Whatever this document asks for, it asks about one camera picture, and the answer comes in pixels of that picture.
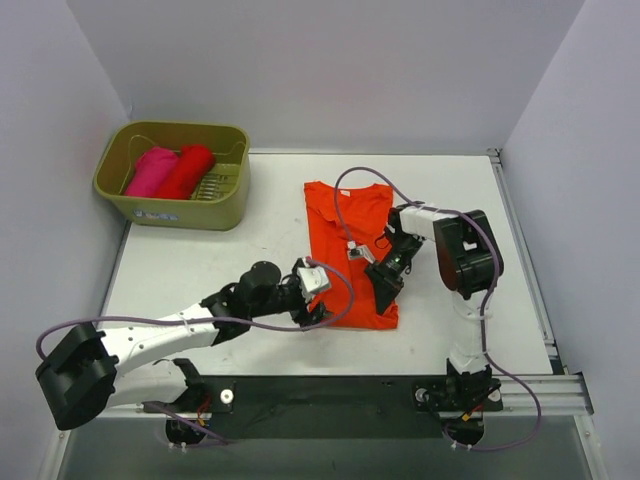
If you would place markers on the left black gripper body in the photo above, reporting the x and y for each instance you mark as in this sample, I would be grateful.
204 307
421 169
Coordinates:
304 310

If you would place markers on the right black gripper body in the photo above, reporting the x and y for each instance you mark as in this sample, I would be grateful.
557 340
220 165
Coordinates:
383 276

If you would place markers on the orange t shirt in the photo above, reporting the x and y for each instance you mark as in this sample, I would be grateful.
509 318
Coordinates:
332 219

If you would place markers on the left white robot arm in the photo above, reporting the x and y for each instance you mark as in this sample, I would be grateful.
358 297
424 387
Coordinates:
113 361

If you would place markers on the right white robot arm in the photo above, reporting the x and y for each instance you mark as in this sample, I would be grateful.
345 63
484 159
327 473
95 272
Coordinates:
469 264

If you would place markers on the olive green plastic basket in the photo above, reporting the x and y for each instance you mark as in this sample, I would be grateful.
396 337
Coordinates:
218 203

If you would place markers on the rolled red t shirt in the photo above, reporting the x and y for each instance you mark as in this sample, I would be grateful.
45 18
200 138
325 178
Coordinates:
194 163

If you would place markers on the rolled pink t shirt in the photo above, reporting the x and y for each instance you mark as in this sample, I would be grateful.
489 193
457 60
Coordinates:
151 169

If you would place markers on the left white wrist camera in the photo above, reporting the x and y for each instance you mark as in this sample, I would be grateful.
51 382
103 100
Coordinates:
313 279

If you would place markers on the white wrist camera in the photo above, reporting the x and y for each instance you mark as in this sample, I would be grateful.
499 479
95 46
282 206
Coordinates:
313 279
359 251

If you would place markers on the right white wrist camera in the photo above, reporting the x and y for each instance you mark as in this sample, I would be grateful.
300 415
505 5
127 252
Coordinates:
359 251

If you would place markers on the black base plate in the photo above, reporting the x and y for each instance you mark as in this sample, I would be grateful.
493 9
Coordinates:
315 423

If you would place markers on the aluminium front rail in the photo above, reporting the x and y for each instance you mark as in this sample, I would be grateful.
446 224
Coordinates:
550 395

